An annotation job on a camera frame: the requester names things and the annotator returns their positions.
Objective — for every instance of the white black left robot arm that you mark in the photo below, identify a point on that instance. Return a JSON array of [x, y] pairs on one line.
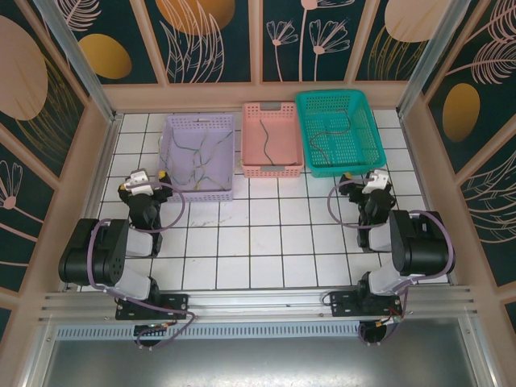
[[137, 244]]

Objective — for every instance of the aluminium frame post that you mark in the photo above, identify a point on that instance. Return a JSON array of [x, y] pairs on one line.
[[82, 60], [430, 60]]

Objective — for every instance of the brushed metal sheet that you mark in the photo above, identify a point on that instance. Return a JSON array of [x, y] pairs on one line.
[[258, 367]]

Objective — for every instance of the lilac perforated plastic basket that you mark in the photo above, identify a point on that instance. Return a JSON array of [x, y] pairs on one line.
[[221, 165]]

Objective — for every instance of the teal mesh plastic basket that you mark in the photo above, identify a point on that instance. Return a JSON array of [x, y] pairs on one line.
[[363, 137]]

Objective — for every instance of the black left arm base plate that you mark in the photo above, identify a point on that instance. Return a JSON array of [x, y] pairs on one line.
[[179, 300]]

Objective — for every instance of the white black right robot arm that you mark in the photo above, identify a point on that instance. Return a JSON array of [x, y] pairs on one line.
[[423, 246]]

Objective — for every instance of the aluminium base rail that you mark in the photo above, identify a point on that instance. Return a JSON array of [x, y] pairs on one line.
[[258, 300]]

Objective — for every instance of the pink perforated plastic basket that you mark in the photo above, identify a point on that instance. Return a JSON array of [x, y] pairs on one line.
[[286, 137]]

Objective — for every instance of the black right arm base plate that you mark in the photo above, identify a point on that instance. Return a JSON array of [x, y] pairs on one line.
[[340, 300]]

